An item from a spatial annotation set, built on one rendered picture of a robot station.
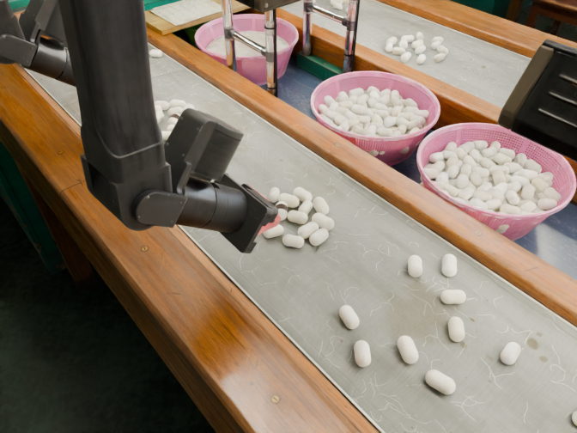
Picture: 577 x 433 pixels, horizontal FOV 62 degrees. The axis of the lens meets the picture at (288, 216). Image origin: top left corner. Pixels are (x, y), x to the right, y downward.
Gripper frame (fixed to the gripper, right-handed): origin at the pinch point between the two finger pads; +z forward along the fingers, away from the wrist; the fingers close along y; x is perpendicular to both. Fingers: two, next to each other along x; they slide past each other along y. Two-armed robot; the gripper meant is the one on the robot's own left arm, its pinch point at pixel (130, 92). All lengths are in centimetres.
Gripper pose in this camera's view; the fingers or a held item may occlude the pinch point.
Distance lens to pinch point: 101.3
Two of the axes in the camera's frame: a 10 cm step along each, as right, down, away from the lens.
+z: 5.8, 1.3, 8.1
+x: -5.0, 8.4, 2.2
